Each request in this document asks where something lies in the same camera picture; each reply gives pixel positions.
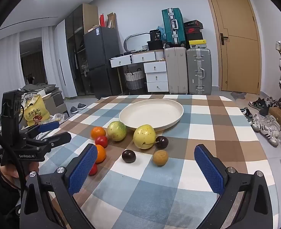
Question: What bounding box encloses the silver suitcase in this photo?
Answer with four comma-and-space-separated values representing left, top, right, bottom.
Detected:
186, 48, 212, 95

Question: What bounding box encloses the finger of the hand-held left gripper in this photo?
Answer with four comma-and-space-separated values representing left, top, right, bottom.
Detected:
23, 132, 72, 148
20, 121, 60, 137

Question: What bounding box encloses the silver oval mirror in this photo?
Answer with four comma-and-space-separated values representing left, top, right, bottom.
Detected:
124, 33, 153, 52

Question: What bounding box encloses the brown cardboard box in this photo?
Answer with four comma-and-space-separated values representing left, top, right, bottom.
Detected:
268, 107, 281, 124

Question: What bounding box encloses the black cable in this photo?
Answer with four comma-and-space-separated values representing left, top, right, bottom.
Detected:
0, 123, 27, 191

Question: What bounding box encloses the woven laundry basket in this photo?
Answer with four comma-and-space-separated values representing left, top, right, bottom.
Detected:
124, 69, 146, 90

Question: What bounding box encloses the checked blanket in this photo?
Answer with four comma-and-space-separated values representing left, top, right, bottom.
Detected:
39, 95, 281, 229

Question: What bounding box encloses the beige suitcase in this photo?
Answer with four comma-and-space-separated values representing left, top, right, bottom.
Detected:
165, 47, 189, 94

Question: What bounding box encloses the white wardrobe door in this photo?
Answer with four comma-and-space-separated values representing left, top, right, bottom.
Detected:
54, 19, 77, 99

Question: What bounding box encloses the white curtain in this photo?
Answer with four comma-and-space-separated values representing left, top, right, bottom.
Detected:
0, 32, 24, 127
41, 26, 60, 86

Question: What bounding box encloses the large green citrus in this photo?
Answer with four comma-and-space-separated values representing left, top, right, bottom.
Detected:
107, 121, 127, 142

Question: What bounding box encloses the dark grey fridge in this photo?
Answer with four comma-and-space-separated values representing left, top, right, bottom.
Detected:
83, 27, 121, 97

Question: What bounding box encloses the teal suitcase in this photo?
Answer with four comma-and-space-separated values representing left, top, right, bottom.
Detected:
161, 8, 187, 46

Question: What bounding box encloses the large yellow pear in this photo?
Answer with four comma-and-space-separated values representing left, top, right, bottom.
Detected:
133, 124, 156, 150

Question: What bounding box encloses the white drawer dresser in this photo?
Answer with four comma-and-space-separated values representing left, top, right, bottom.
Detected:
110, 50, 169, 93

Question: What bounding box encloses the grey cloth pile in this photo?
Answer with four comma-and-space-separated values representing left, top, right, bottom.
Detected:
21, 82, 60, 93

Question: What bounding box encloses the person's left hand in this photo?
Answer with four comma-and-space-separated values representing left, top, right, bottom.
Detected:
0, 163, 39, 179

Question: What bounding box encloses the orange tangerine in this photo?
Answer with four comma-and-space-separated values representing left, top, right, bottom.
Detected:
95, 144, 107, 164
91, 126, 107, 141

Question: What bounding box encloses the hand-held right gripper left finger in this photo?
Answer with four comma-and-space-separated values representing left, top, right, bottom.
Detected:
20, 144, 99, 229

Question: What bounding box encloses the blue plastic bag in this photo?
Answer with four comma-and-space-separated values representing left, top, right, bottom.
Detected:
157, 25, 166, 41

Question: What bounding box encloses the dark glass wardrobe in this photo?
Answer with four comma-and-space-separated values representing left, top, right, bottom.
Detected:
65, 3, 99, 97

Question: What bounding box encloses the black printed packet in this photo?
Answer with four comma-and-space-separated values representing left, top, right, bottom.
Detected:
149, 29, 163, 42

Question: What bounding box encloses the yellow printed bag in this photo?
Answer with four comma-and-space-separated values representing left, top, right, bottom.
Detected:
23, 94, 50, 127

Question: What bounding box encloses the black storage box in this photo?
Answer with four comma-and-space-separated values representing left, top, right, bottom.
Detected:
147, 40, 166, 51

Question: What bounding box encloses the scattered sneakers group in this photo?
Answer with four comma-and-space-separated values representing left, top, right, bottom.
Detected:
240, 97, 281, 147

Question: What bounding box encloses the folded brown cardboard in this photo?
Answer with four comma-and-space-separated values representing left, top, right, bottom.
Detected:
107, 12, 117, 29

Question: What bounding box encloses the wooden door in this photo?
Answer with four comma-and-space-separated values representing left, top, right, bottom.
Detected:
202, 0, 262, 94

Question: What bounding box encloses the cream round plate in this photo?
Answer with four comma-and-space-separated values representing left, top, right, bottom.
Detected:
119, 99, 184, 132

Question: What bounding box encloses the plain black shoe box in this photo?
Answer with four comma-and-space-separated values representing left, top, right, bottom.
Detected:
186, 33, 204, 41

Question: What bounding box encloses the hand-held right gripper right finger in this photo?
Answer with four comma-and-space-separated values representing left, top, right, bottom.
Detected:
194, 144, 273, 229

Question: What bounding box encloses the dark purple passion fruit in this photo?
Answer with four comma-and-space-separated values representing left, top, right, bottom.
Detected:
121, 149, 136, 164
155, 136, 169, 149

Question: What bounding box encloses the brown round kiwi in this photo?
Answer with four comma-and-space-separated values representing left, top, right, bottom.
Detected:
153, 150, 169, 167

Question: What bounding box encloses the open cardboard box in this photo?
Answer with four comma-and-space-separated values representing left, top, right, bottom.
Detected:
41, 92, 68, 120

